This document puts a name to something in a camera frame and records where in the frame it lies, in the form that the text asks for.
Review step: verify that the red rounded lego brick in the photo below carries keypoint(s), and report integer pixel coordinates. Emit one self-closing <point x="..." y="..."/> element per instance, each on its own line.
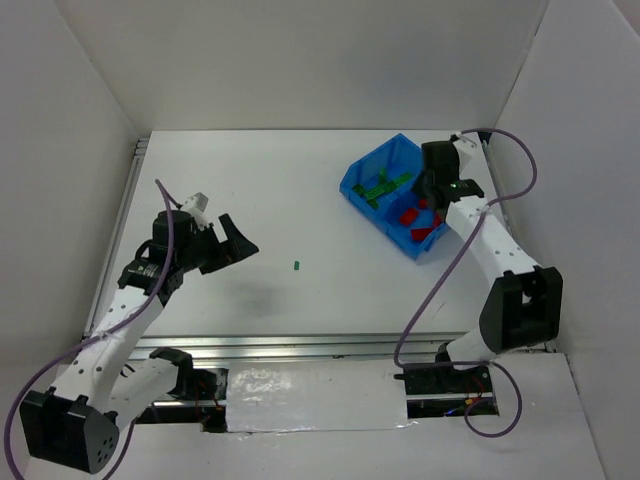
<point x="418" y="235"/>

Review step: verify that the blue plastic bin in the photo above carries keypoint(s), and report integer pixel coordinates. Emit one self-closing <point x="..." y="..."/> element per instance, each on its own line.
<point x="398" y="156"/>

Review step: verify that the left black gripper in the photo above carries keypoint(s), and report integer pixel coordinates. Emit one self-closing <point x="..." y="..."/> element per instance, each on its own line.
<point x="212" y="245"/>

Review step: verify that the aluminium rail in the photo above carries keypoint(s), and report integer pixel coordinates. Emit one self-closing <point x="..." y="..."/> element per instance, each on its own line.
<point x="139" y="153"/>
<point x="225" y="349"/>
<point x="496" y="183"/>

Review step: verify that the red square lego brick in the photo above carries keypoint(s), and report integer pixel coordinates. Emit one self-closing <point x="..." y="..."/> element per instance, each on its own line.
<point x="408" y="217"/>

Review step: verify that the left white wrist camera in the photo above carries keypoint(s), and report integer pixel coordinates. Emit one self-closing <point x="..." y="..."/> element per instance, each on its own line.
<point x="195" y="206"/>

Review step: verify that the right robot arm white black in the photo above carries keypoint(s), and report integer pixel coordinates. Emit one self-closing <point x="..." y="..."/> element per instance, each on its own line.
<point x="523" y="305"/>

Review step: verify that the green two-by-two lego brick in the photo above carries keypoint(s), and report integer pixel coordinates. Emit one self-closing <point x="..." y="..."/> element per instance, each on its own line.
<point x="371" y="196"/>

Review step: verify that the green curved lego brick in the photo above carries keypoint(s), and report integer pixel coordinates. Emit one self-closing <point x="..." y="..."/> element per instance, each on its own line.
<point x="402" y="179"/>

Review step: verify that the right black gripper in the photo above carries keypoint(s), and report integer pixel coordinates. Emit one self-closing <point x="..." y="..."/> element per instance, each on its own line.
<point x="432" y="187"/>

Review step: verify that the aluminium left rail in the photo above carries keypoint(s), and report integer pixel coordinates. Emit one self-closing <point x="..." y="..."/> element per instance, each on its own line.
<point x="139" y="153"/>

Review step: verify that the aluminium right rail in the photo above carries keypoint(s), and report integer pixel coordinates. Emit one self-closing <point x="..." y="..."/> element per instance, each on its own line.
<point x="496" y="183"/>

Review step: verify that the green square lego brick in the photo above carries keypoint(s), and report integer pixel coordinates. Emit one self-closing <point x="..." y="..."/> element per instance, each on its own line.
<point x="360" y="190"/>

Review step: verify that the aluminium front rail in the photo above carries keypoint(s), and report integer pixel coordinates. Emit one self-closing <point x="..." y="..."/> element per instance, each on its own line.
<point x="225" y="349"/>

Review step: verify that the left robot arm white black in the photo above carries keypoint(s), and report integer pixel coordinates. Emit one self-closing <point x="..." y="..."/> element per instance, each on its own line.
<point x="76" y="422"/>

